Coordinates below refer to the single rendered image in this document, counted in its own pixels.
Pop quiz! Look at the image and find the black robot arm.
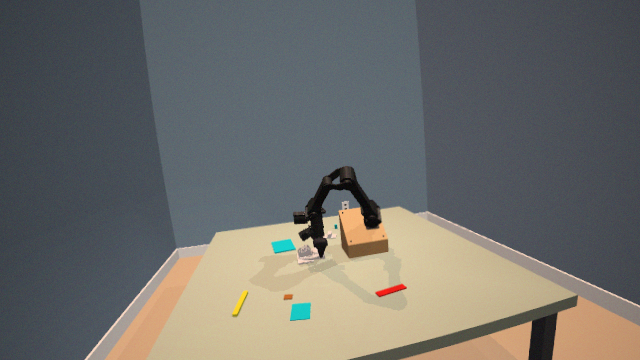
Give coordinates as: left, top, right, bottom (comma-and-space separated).
293, 166, 382, 242

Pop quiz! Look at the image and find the red flat bar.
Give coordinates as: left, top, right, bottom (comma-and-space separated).
375, 284, 407, 297

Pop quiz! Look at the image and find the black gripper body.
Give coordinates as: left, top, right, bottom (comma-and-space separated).
310, 223, 328, 248

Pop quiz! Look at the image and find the yellow flat bar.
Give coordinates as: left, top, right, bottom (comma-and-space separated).
232, 290, 248, 317

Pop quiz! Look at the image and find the cyan flat square tile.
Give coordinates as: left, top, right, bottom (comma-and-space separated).
290, 302, 311, 321

